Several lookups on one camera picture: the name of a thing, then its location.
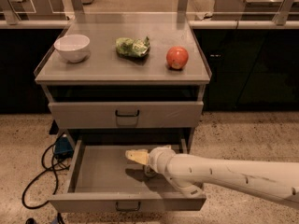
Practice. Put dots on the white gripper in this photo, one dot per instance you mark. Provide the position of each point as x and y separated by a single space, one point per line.
154 158

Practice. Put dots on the silver green soda can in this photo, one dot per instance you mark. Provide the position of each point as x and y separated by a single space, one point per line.
148 172

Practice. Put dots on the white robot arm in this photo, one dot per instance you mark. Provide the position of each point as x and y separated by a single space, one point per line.
276 182

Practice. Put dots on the grey open lower drawer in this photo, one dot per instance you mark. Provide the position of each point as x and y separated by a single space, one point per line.
101 175

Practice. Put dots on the grey upper drawer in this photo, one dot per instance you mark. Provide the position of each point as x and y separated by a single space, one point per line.
98 115

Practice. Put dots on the grey drawer cabinet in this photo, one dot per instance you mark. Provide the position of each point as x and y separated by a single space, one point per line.
107 76

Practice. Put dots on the grey background counter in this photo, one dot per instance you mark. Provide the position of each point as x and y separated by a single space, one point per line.
245 10

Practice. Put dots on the blue power box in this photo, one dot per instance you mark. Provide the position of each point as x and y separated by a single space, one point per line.
62 148

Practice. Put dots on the red apple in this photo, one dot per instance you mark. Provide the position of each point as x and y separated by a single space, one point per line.
177 57

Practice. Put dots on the white ceramic bowl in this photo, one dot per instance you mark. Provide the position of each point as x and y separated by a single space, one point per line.
74 48

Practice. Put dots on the clear glass barrier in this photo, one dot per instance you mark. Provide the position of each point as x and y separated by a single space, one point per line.
56 13

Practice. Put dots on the black upper drawer handle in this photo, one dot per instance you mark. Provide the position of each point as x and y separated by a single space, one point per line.
127 114

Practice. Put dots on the black drawer handle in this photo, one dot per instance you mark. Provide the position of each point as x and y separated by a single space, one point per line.
127 206
127 114

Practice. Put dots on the black lower drawer handle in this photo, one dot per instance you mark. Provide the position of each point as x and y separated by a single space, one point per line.
127 206

